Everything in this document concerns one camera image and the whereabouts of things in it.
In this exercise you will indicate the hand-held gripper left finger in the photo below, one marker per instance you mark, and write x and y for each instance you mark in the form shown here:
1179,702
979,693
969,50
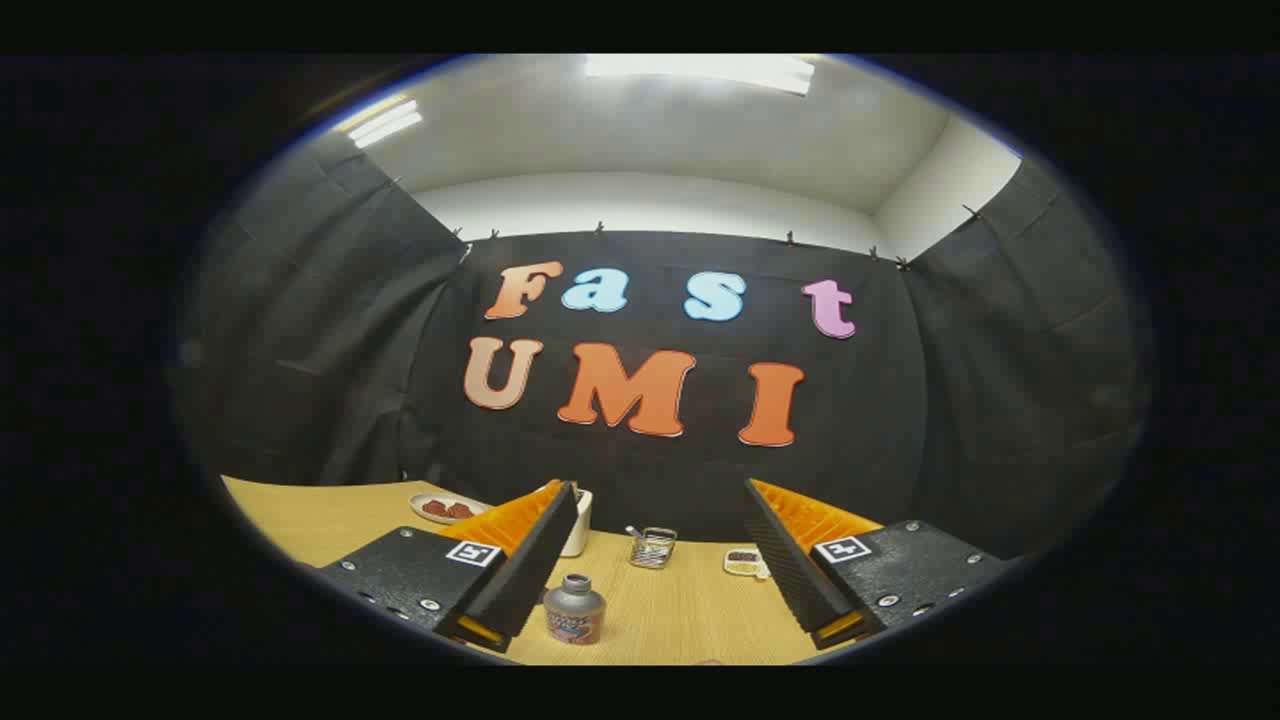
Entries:
530,570

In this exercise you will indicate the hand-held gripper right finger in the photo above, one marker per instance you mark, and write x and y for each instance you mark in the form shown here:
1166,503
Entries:
790,570

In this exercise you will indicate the silver juice bottle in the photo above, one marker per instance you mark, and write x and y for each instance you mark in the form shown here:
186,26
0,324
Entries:
575,605

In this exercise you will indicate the white divided dish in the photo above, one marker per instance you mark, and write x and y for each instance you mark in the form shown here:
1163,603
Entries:
745,565

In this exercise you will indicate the white toaster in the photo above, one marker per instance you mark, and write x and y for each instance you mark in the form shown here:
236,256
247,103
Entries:
578,525

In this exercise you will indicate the white round plate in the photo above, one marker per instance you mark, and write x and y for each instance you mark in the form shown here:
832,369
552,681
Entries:
425,518

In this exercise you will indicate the wooden table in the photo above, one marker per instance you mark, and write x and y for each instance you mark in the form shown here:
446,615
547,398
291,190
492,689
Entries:
680,620

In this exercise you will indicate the small ceiling light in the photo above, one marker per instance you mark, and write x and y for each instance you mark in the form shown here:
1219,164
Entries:
385,122

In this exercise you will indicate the long ceiling light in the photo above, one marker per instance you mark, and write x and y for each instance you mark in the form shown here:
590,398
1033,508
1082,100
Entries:
700,72

